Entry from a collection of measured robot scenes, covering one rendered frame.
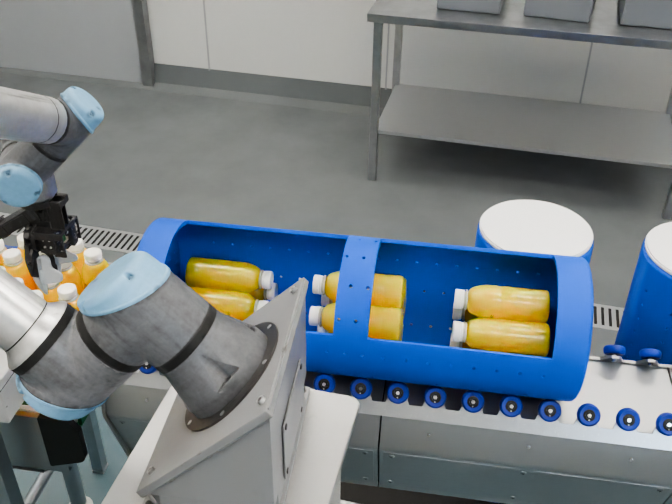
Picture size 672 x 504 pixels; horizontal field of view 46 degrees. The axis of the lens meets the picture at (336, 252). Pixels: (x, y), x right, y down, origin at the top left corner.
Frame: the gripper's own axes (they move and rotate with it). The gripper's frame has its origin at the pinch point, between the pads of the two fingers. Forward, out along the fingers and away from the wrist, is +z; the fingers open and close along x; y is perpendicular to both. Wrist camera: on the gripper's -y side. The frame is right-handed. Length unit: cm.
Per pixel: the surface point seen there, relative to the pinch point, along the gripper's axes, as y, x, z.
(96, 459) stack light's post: -27, 43, 108
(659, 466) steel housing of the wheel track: 124, -4, 28
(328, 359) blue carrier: 58, -5, 9
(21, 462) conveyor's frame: -8.1, -14.1, 39.8
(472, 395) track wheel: 86, -1, 18
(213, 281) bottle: 30.6, 10.8, 4.8
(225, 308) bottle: 34.4, 5.9, 7.6
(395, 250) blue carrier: 68, 21, -1
